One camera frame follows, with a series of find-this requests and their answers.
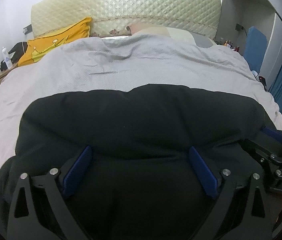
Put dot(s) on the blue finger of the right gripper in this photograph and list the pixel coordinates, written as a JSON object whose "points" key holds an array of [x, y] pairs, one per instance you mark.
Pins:
{"points": [[275, 134]]}

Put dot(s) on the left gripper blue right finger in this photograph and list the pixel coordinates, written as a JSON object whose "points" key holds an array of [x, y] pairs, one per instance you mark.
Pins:
{"points": [[205, 176]]}

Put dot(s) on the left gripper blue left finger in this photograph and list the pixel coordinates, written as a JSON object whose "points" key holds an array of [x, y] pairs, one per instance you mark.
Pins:
{"points": [[74, 169]]}

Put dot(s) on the black puffer jacket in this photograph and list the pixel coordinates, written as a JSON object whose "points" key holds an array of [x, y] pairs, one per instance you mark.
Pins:
{"points": [[140, 183]]}

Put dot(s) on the black device with red light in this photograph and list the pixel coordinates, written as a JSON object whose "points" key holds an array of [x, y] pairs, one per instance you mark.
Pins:
{"points": [[262, 80]]}

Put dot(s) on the blue folding chair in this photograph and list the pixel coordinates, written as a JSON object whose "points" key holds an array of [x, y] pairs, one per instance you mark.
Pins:
{"points": [[255, 48]]}

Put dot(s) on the small items on shelf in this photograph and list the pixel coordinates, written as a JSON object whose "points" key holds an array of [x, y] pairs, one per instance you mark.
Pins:
{"points": [[229, 44]]}

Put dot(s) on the wooden nightstand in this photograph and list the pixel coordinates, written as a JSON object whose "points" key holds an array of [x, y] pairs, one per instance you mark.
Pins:
{"points": [[6, 72]]}

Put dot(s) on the light grey duvet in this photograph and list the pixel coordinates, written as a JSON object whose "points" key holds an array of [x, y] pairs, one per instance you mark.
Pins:
{"points": [[95, 63]]}

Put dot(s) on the yellow crown pillow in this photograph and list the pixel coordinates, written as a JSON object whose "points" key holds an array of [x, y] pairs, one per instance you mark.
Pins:
{"points": [[39, 47]]}

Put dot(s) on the white plastic bottle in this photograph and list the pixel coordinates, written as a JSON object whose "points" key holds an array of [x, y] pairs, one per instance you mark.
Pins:
{"points": [[6, 58]]}

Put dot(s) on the grey white wardrobe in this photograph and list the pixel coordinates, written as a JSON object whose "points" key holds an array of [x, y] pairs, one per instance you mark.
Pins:
{"points": [[237, 16]]}

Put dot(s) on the cream quilted headboard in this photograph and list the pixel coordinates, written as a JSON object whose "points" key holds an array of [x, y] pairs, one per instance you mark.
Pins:
{"points": [[111, 17]]}

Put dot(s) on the wall power socket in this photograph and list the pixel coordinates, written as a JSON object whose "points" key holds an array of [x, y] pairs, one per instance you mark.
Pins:
{"points": [[28, 29]]}

